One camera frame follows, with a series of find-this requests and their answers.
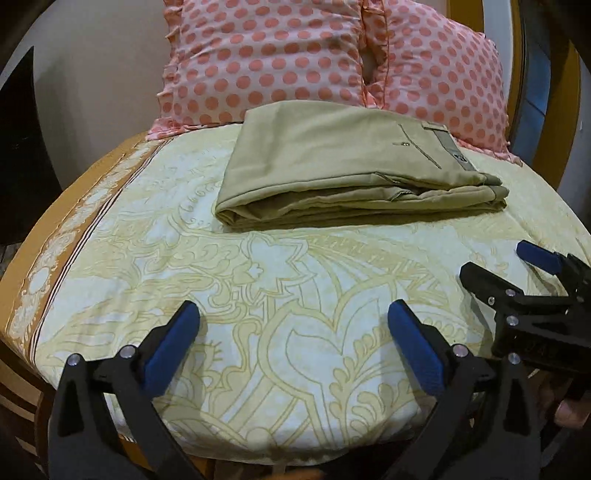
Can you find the khaki pants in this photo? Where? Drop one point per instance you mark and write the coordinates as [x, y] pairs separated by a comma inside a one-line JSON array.
[[351, 166]]

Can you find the yellow floral bed sheet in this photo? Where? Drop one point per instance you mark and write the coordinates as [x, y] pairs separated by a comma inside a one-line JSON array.
[[286, 295]]

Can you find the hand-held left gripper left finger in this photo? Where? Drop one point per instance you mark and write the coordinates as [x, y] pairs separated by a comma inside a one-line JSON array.
[[170, 350]]

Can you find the dark cabinet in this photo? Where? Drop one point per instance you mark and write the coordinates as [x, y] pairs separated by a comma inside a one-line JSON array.
[[23, 152]]

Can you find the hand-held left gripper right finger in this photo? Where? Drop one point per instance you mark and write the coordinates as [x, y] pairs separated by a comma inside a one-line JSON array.
[[415, 350]]

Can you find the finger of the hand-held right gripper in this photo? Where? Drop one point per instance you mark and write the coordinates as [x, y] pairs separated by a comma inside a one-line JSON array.
[[538, 258], [485, 284]]

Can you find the wooden headboard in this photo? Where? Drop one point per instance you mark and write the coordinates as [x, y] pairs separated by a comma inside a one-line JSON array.
[[519, 92]]

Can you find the pink polka dot pillow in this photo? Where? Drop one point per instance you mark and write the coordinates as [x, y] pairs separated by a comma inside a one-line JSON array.
[[263, 60], [438, 78]]

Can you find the person's right hand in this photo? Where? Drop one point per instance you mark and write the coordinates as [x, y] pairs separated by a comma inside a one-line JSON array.
[[572, 413]]

